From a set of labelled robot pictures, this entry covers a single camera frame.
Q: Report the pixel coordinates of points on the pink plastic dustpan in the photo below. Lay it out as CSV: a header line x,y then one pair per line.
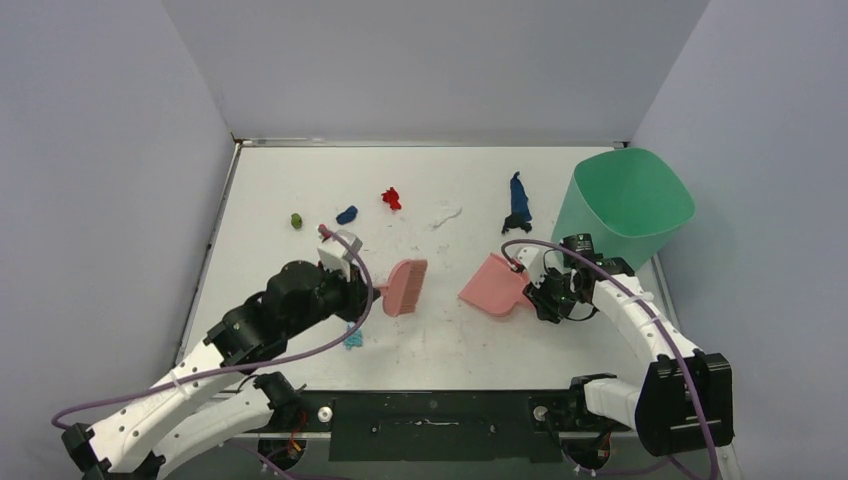
x,y
495,288

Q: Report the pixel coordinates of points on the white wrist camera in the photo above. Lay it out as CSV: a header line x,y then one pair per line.
x,y
334,257
531,259

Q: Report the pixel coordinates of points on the pink hand brush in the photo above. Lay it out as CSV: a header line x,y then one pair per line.
x,y
401,292

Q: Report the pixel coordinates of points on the blue crumpled paper scrap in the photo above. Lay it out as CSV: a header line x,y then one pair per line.
x,y
347,216

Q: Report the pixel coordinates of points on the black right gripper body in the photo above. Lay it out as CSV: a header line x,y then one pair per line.
x,y
539,296

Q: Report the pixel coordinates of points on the teal crumpled paper scrap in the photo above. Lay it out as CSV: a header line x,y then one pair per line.
x,y
353,337

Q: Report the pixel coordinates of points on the dark blue paper strip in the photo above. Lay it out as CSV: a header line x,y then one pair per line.
x,y
519,201

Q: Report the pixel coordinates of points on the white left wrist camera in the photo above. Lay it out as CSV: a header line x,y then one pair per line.
x,y
334,257

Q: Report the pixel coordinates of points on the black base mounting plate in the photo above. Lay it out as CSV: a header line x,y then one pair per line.
x,y
449,425

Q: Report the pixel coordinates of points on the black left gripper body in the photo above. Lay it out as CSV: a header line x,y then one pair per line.
x,y
358,288

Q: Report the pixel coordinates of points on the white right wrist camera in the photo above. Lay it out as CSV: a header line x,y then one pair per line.
x,y
531,259

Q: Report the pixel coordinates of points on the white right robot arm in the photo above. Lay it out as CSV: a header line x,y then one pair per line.
x,y
684,401

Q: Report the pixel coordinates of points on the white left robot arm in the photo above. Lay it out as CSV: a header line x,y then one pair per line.
x,y
222,387

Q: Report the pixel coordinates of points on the green plastic waste bin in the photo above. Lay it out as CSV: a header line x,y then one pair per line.
x,y
629,200

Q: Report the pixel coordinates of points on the red crumpled paper scrap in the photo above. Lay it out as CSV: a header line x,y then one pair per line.
x,y
392,199

